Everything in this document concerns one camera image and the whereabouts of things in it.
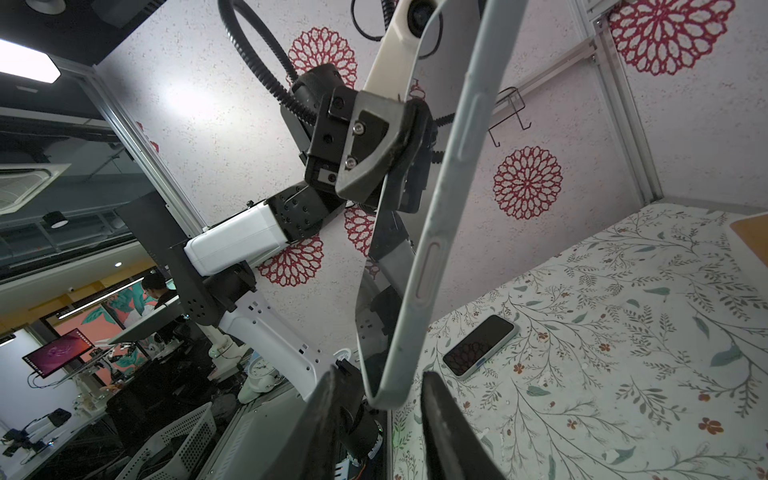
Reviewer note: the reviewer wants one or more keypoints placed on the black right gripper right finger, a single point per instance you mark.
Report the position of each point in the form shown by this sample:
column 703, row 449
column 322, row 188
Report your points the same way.
column 452, row 450

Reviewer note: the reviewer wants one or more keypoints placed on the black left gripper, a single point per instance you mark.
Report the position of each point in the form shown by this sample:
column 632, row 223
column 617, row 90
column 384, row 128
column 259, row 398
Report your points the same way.
column 356, row 140

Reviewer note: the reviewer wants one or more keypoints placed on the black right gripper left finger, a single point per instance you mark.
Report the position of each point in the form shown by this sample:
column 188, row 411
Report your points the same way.
column 328, row 424

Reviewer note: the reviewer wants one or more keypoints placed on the black phone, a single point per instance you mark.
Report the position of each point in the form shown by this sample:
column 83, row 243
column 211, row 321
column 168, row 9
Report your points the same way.
column 455, row 83
column 478, row 346

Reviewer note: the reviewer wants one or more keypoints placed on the white round clock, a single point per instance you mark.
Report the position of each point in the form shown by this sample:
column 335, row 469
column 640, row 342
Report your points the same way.
column 262, row 378

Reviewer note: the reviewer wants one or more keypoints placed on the white plastic basket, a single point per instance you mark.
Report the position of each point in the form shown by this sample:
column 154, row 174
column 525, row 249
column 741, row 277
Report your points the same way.
column 176, row 450

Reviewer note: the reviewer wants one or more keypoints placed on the monitor with pink screen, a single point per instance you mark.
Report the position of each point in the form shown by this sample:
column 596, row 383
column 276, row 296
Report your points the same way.
column 54, row 355

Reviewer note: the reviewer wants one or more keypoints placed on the white tissue box wooden lid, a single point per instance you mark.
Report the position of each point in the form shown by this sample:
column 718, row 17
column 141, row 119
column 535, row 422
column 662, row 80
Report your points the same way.
column 748, row 242

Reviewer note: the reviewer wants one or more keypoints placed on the metal base rail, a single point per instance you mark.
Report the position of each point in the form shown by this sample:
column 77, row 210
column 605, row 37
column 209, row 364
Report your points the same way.
column 260, row 430

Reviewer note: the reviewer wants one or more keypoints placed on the black wire rack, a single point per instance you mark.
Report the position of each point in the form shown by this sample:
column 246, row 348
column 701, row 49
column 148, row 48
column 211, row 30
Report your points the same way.
column 509, row 105

